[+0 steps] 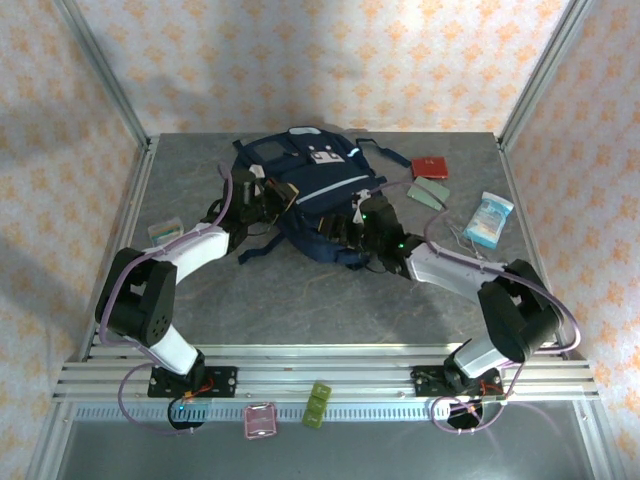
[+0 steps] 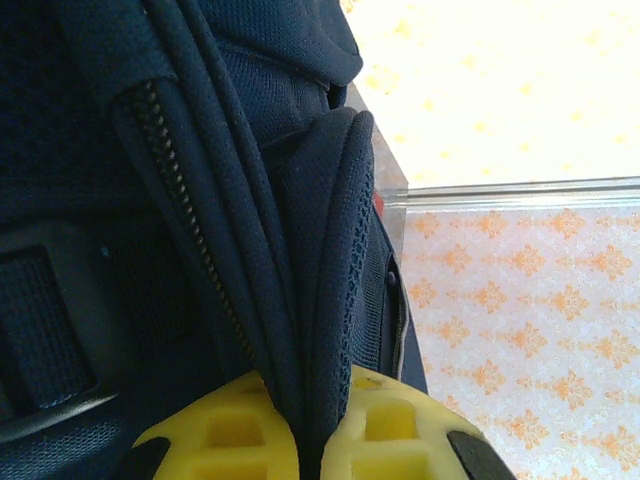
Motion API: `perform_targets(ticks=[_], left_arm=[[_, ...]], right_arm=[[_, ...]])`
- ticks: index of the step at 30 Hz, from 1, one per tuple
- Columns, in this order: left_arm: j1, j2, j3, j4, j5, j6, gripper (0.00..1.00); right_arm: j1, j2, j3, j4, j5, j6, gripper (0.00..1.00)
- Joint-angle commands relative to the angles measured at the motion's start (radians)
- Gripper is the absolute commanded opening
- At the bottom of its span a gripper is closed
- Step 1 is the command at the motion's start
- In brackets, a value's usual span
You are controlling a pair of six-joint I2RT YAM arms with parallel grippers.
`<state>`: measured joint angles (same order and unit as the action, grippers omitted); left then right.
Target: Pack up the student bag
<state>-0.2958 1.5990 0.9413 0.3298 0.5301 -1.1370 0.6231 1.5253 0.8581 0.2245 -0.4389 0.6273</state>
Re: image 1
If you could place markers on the aluminium side rail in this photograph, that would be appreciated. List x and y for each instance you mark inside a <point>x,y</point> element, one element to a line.
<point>132,200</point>
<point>509,170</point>

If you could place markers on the red wallet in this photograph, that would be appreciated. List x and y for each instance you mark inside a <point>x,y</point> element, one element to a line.
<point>430,167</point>

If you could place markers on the green card holder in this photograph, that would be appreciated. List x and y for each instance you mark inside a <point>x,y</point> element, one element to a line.
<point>427,191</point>

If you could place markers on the navy blue backpack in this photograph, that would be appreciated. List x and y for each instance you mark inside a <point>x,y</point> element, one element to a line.
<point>325,175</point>

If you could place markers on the green square block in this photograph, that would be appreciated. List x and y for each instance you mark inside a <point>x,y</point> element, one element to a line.
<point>316,404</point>
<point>321,391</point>
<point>312,419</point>

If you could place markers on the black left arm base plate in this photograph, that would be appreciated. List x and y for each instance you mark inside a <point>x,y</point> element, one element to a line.
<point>225,377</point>

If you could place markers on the clear box of coloured clips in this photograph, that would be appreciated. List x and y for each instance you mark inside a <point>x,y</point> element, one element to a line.
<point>165,231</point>

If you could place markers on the pink square device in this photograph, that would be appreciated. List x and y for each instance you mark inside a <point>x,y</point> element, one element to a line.
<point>260,421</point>

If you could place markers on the grey metal shelf panel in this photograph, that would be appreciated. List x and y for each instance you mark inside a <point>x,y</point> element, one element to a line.
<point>380,455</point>

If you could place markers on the aluminium cross rail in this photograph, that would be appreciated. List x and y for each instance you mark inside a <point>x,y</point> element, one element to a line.
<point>320,367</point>

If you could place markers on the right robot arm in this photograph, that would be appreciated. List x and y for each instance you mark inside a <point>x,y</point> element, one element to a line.
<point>445,265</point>

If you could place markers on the blue white tissue packet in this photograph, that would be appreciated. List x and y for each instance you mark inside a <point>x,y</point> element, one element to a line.
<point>489,220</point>

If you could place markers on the silver metal tongs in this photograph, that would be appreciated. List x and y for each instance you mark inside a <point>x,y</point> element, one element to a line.
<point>472,247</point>

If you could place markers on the aluminium frame post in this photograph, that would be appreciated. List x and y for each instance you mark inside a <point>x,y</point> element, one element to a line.
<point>107,75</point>
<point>541,75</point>

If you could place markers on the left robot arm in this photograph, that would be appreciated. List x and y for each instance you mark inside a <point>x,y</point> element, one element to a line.
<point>200,247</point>

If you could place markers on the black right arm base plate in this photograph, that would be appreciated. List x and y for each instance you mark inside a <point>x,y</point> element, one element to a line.
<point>425,380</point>

